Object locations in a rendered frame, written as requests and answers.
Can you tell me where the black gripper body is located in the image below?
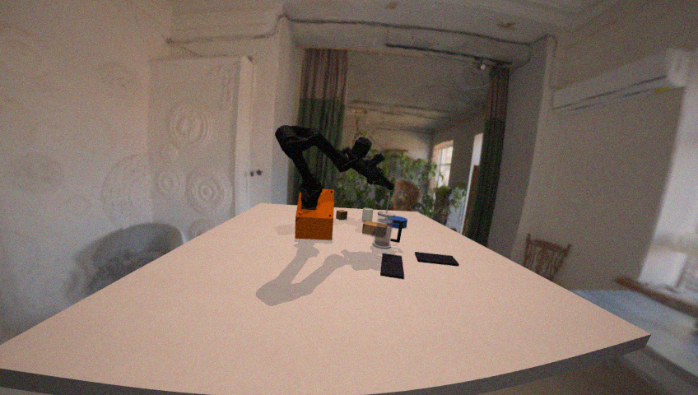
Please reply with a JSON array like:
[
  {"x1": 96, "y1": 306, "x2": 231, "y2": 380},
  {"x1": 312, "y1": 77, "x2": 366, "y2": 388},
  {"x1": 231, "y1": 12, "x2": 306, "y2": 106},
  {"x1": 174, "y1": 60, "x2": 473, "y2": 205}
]
[{"x1": 357, "y1": 160, "x2": 382, "y2": 184}]

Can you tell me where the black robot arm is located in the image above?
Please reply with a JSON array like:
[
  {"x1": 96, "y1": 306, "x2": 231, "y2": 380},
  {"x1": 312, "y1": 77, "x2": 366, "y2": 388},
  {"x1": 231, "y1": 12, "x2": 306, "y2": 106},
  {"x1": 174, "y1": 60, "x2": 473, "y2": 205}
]
[{"x1": 275, "y1": 125, "x2": 372, "y2": 210}]

